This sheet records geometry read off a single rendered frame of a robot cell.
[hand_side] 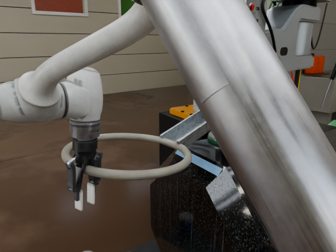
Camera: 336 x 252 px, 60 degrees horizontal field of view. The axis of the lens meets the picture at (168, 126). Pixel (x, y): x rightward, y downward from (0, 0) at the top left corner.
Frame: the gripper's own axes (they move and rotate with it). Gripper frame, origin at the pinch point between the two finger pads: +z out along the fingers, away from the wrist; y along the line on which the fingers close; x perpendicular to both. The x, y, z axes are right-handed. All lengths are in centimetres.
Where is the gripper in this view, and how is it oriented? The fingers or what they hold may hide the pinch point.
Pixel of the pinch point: (84, 197)
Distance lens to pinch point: 101.0
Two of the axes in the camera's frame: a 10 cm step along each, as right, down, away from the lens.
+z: -0.7, 9.7, 2.4
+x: -8.5, -1.8, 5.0
